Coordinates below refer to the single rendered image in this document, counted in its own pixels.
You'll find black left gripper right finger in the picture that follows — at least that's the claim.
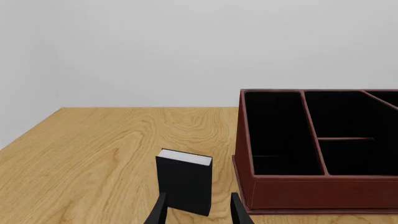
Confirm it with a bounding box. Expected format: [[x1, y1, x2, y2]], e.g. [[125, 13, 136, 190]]
[[230, 192, 255, 224]]

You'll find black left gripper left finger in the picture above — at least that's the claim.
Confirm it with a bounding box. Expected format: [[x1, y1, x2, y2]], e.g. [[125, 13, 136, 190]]
[[143, 192, 169, 224]]

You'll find red-brown desk caddy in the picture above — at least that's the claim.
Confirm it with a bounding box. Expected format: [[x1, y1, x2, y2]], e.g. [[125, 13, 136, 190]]
[[231, 88, 398, 215]]

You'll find black book with white pages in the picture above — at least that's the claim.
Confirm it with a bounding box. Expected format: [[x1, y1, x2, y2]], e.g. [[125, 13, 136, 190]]
[[155, 147, 213, 217]]

